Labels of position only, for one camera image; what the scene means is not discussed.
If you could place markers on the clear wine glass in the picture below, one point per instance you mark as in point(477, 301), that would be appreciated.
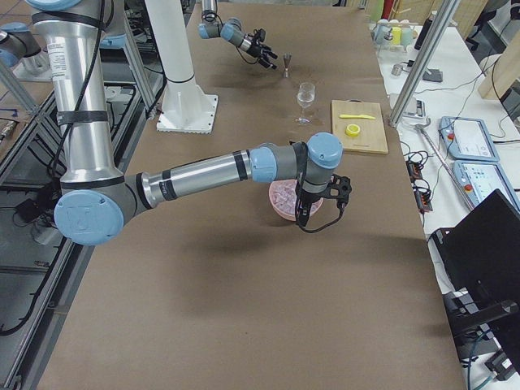
point(305, 98)

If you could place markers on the steel jigger cup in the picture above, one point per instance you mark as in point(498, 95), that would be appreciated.
point(287, 57)

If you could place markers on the pink ice bowl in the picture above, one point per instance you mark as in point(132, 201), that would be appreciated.
point(288, 217)

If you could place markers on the clear ice cubes pile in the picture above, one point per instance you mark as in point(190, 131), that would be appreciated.
point(284, 195)

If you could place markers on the yellow lemon half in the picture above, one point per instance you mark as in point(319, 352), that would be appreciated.
point(352, 130)

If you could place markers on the brown table mat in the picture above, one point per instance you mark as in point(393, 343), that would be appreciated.
point(216, 291)

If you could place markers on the aluminium frame post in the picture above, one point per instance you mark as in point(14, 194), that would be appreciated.
point(429, 45)

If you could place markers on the teach pendant with red button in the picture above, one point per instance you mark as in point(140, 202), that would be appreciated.
point(467, 139)

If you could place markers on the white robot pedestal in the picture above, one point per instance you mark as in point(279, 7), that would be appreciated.
point(185, 106)

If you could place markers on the wooden cutting board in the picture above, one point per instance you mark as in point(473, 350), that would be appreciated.
point(372, 138)

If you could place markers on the black laptop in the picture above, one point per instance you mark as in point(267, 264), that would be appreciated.
point(481, 255)

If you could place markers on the yellow plastic knife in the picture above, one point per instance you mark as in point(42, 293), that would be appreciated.
point(361, 116)

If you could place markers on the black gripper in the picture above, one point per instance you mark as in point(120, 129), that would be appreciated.
point(254, 47)
point(311, 199)

